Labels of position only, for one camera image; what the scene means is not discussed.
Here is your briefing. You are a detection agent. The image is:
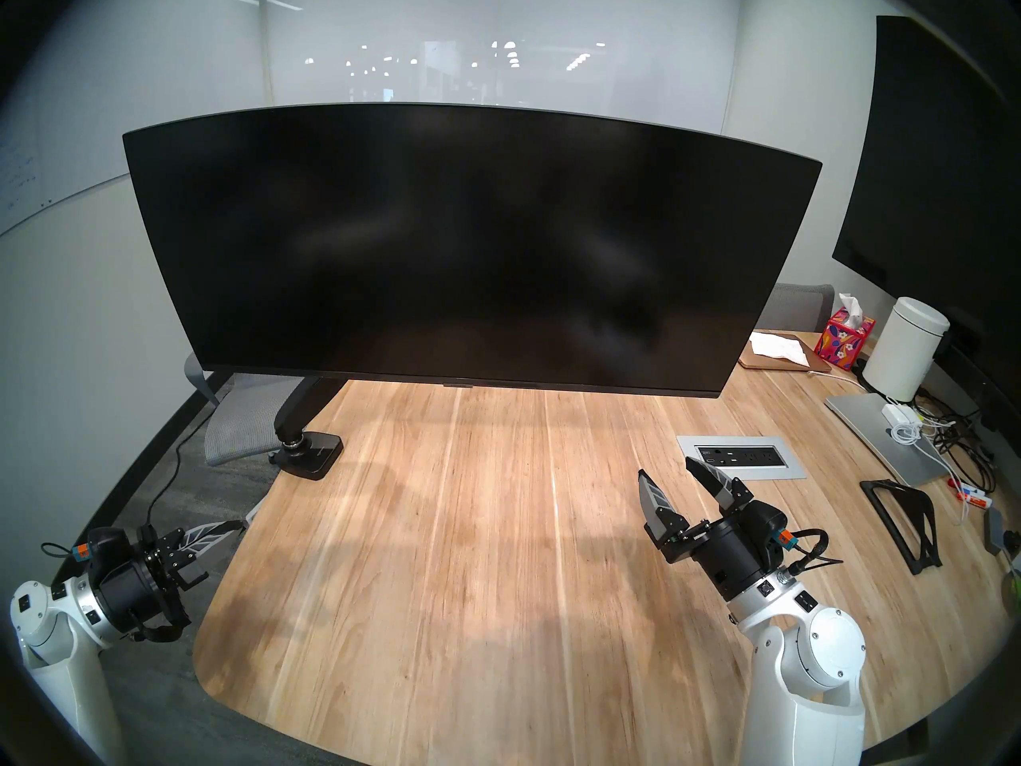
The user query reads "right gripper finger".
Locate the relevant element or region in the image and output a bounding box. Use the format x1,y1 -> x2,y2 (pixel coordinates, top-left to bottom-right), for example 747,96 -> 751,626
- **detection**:
685,456 -> 755,514
637,469 -> 692,546

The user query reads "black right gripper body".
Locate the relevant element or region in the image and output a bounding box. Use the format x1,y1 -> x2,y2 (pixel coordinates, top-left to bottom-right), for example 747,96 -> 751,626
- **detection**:
648,517 -> 786,602

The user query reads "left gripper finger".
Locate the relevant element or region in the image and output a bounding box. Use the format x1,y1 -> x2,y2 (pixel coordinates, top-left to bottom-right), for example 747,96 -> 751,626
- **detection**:
177,519 -> 248,551
179,543 -> 236,590

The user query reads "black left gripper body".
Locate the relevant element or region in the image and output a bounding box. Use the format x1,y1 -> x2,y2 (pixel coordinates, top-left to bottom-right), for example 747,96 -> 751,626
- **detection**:
86,533 -> 200,644

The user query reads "black curved computer monitor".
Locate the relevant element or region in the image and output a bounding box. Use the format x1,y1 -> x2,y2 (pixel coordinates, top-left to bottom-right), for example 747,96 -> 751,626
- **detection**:
123,102 -> 823,399

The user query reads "gray mesh office chair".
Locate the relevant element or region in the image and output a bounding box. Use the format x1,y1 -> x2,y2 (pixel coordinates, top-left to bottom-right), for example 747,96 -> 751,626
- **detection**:
758,283 -> 835,333
185,353 -> 308,468

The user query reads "silver table power outlet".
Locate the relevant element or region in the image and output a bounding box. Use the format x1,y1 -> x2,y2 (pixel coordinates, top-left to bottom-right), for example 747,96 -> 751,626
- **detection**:
676,435 -> 808,482

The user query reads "brown leather desk mat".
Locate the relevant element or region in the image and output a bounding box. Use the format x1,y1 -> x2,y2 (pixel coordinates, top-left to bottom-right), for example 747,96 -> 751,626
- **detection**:
738,329 -> 832,372

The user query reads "white paper napkin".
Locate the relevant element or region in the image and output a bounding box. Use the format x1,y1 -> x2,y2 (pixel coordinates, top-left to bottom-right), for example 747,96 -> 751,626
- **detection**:
747,331 -> 812,366

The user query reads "silver closed laptop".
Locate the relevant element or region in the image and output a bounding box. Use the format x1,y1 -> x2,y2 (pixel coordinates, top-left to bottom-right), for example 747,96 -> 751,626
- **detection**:
824,394 -> 970,488

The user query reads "colourful floral tissue box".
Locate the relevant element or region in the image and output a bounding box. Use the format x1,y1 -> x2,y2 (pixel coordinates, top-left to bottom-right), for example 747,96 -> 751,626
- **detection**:
814,294 -> 876,372

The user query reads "black folding laptop stand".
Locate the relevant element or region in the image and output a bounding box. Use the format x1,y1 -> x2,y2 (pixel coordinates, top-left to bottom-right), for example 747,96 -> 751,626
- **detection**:
859,480 -> 944,575

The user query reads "white cylindrical canister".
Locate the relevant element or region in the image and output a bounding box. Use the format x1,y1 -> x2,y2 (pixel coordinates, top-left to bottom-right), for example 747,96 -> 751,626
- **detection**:
862,297 -> 951,402

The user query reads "glass whiteboard with scribbles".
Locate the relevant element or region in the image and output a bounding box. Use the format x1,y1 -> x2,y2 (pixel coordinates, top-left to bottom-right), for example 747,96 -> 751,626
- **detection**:
0,0 -> 268,239

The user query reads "large clean glass whiteboard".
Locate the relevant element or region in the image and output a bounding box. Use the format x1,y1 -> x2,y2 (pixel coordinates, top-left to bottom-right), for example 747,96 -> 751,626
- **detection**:
263,0 -> 739,135

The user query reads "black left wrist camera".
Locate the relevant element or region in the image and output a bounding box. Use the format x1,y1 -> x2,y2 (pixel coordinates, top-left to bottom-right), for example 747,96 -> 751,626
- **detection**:
72,527 -> 132,570

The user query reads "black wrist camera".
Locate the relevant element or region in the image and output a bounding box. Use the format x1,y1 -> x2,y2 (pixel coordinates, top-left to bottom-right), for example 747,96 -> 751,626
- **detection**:
746,501 -> 798,570
72,527 -> 132,570

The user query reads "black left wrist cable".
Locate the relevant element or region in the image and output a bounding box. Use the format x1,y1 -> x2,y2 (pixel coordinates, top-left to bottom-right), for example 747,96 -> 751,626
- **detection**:
120,621 -> 192,646

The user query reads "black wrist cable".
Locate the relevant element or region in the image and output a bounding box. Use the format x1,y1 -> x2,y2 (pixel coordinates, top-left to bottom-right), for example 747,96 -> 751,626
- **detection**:
120,621 -> 192,646
786,529 -> 845,578

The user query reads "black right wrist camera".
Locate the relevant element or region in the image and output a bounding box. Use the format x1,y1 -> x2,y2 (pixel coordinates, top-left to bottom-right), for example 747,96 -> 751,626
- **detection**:
746,501 -> 798,570

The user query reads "black floor cable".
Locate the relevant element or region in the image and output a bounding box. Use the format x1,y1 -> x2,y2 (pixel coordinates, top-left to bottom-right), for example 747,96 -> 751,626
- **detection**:
140,417 -> 212,534

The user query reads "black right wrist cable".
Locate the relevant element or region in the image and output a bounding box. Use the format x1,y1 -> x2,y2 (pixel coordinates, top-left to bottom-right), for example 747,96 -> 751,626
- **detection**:
786,529 -> 845,578

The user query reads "white charger cable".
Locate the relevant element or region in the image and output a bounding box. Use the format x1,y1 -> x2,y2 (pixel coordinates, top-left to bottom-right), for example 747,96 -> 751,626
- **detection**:
889,421 -> 974,526

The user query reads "black cable bundle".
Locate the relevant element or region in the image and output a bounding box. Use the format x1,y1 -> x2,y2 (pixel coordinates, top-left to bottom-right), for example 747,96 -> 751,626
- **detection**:
917,389 -> 998,494

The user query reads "large black wall television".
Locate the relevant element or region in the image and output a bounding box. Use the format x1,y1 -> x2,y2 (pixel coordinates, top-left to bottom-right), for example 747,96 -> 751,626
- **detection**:
832,14 -> 1021,350

